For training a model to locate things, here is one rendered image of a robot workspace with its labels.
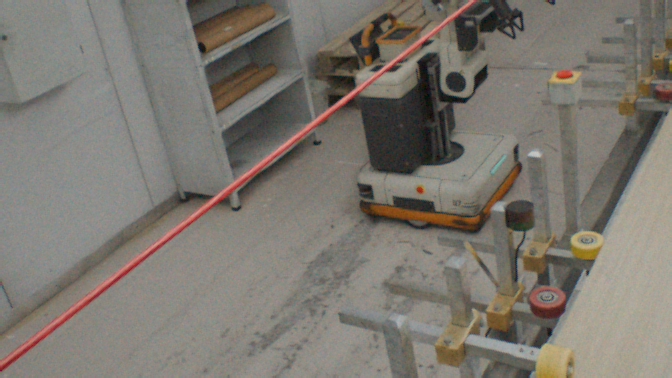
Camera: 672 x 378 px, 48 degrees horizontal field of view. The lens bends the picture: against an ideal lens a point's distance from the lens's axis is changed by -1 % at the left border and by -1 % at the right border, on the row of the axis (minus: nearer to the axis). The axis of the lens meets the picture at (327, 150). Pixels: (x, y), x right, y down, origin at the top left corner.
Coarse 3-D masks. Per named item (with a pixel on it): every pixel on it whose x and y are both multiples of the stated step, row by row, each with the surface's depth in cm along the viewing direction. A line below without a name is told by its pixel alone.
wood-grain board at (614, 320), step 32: (640, 192) 205; (640, 224) 192; (608, 256) 182; (640, 256) 180; (608, 288) 171; (640, 288) 169; (576, 320) 164; (608, 320) 162; (640, 320) 160; (576, 352) 155; (608, 352) 153; (640, 352) 152
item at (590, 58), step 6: (588, 54) 325; (594, 54) 324; (588, 60) 323; (594, 60) 322; (600, 60) 320; (606, 60) 319; (612, 60) 317; (618, 60) 316; (624, 60) 315; (666, 60) 305
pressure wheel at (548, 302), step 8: (544, 288) 175; (552, 288) 174; (536, 296) 173; (544, 296) 172; (552, 296) 172; (560, 296) 171; (536, 304) 170; (544, 304) 170; (552, 304) 169; (560, 304) 169; (536, 312) 171; (544, 312) 170; (552, 312) 169; (560, 312) 170
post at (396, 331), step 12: (384, 324) 134; (396, 324) 133; (408, 324) 135; (384, 336) 135; (396, 336) 133; (408, 336) 136; (396, 348) 135; (408, 348) 136; (396, 360) 136; (408, 360) 136; (396, 372) 138; (408, 372) 137
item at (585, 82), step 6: (582, 78) 304; (588, 78) 303; (594, 78) 302; (600, 78) 301; (582, 84) 303; (588, 84) 301; (594, 84) 300; (600, 84) 299; (606, 84) 297; (612, 84) 296; (618, 84) 295; (624, 84) 294; (654, 84) 287
